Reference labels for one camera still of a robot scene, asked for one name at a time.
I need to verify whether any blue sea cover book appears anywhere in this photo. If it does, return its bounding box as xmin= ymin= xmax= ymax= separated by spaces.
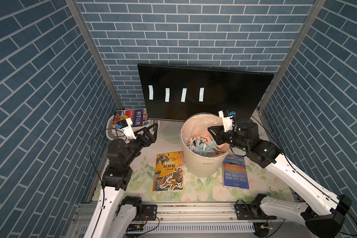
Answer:
xmin=223 ymin=154 xmax=250 ymax=189

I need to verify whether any floral table mat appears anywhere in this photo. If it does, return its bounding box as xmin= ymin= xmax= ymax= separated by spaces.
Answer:
xmin=125 ymin=121 xmax=295 ymax=202

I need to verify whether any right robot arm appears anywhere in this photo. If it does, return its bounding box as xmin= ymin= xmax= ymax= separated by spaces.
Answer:
xmin=208 ymin=120 xmax=352 ymax=238

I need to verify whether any yellow illustrated book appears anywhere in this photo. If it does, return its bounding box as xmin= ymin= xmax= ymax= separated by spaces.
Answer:
xmin=152 ymin=151 xmax=183 ymax=191

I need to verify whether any white plastic basket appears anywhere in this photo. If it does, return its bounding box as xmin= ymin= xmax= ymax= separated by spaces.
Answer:
xmin=106 ymin=114 xmax=154 ymax=140

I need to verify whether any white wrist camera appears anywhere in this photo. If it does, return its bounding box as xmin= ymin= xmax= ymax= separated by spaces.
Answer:
xmin=218 ymin=110 xmax=235 ymax=132
xmin=116 ymin=118 xmax=136 ymax=140

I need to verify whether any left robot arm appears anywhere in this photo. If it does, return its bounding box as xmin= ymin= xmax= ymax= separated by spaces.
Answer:
xmin=84 ymin=119 xmax=158 ymax=238

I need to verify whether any white lined trash bin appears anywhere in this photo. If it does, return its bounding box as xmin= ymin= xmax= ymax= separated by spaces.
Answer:
xmin=180 ymin=113 xmax=231 ymax=178

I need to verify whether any red blue encyclopedia book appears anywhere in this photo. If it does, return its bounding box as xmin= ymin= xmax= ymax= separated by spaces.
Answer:
xmin=112 ymin=109 xmax=152 ymax=131

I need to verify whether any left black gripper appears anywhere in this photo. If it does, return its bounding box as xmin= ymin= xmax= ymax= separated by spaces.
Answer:
xmin=121 ymin=124 xmax=157 ymax=168

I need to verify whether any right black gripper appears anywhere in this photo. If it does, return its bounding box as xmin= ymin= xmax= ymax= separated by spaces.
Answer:
xmin=207 ymin=125 xmax=248 ymax=153

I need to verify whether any pile of discarded sticky notes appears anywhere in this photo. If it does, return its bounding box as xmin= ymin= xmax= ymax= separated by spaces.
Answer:
xmin=185 ymin=133 xmax=226 ymax=158

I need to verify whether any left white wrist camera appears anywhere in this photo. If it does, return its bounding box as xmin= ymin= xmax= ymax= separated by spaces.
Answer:
xmin=116 ymin=118 xmax=136 ymax=140

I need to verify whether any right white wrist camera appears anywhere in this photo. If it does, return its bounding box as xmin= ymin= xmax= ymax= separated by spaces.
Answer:
xmin=218 ymin=110 xmax=235 ymax=132

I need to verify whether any pale sticky note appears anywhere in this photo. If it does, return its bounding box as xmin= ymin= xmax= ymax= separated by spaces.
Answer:
xmin=199 ymin=87 xmax=204 ymax=102
xmin=165 ymin=88 xmax=170 ymax=103
xmin=148 ymin=85 xmax=154 ymax=100
xmin=180 ymin=88 xmax=187 ymax=103

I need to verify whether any black computer monitor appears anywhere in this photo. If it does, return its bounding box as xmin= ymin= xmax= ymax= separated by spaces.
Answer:
xmin=137 ymin=63 xmax=274 ymax=121

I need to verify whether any aluminium mounting rail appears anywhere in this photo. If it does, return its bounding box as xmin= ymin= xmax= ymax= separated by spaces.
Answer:
xmin=66 ymin=202 xmax=313 ymax=238

